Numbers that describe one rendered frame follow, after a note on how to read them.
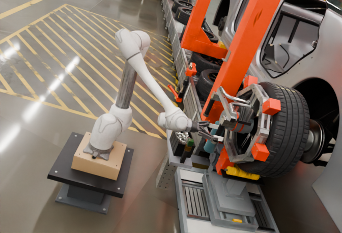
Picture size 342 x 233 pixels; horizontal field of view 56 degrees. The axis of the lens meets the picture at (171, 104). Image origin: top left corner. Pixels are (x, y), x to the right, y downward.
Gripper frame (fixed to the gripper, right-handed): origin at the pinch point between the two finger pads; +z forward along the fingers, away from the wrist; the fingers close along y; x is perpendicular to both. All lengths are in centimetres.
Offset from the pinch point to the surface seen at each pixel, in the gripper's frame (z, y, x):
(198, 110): 19, -107, -44
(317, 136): 73, -7, 11
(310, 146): 72, -8, 2
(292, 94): 41, -12, 34
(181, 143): -14.8, -19.1, -27.5
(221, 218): 27, 8, -67
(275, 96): 28.5, -8.7, 31.3
